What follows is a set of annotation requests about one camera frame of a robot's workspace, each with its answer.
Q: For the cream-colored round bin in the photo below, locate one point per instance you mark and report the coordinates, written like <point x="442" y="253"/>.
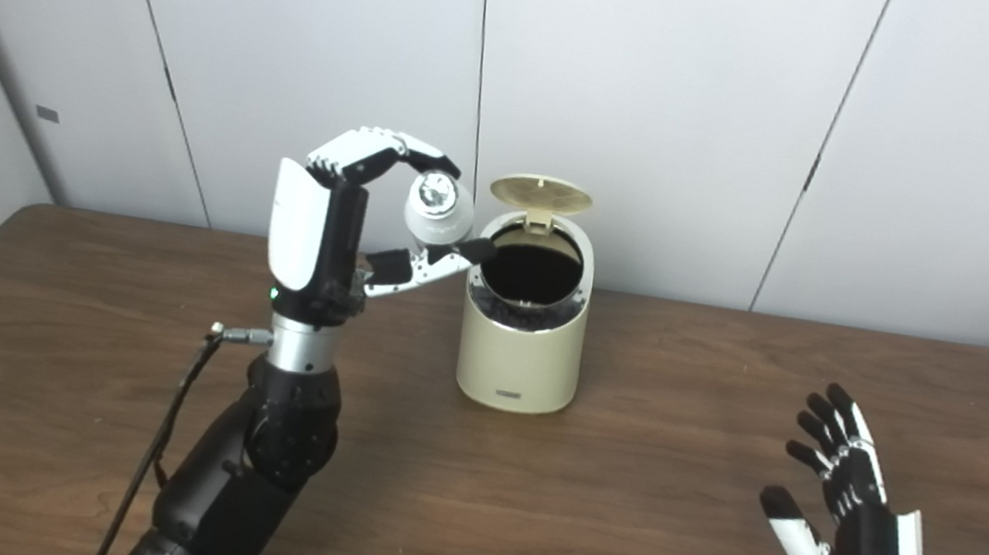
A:
<point x="520" y="364"/>

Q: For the cream round bin lid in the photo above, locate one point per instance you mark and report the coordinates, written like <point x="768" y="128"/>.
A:
<point x="541" y="193"/>

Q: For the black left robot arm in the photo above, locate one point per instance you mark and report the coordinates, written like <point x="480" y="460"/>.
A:
<point x="249" y="473"/>

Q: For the small white plastic bottle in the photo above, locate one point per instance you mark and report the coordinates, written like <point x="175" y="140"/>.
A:
<point x="439" y="211"/>

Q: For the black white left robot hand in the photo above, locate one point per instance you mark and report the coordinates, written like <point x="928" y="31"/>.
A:
<point x="305" y="228"/>

